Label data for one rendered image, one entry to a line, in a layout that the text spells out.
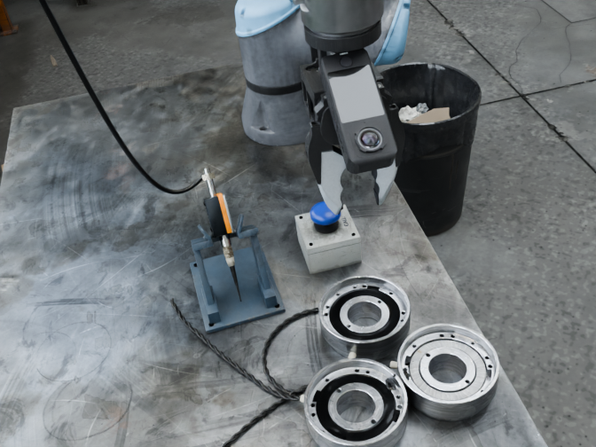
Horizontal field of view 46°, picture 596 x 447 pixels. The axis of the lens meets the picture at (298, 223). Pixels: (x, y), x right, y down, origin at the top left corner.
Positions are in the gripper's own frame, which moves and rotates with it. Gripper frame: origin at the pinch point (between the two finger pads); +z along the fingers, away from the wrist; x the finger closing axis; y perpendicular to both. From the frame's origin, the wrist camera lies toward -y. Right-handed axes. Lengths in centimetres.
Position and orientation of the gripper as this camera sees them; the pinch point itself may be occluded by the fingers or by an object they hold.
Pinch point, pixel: (359, 203)
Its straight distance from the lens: 75.9
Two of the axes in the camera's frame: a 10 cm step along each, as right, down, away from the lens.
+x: -9.7, 2.3, -1.1
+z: 1.1, 7.6, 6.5
